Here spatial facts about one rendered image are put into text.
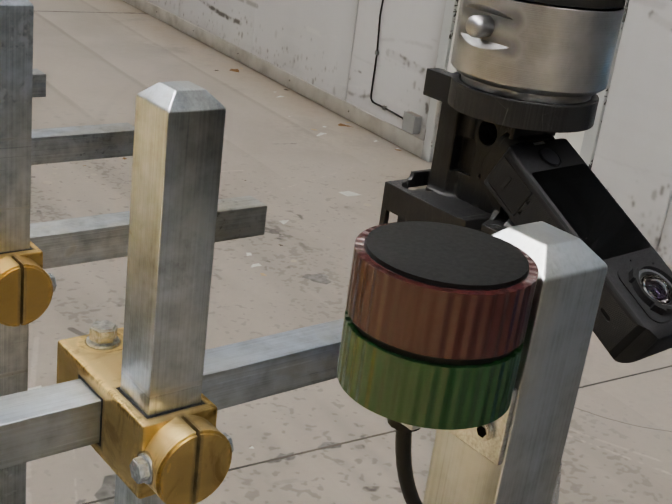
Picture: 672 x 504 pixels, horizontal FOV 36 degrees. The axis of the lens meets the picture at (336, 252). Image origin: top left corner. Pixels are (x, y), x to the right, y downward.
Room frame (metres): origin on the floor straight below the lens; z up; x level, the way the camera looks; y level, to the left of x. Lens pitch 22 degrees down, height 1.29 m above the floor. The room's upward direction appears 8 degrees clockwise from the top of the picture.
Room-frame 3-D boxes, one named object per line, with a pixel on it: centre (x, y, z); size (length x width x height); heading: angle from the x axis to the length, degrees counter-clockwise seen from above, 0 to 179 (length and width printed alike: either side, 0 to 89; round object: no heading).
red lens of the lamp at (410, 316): (0.31, -0.04, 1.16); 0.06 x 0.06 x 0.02
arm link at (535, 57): (0.50, -0.08, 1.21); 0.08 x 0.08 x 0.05
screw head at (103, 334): (0.59, 0.14, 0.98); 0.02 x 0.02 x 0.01
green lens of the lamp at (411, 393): (0.31, -0.04, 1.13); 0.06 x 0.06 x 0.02
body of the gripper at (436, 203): (0.51, -0.07, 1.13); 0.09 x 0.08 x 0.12; 40
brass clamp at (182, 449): (0.55, 0.11, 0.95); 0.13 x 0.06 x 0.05; 41
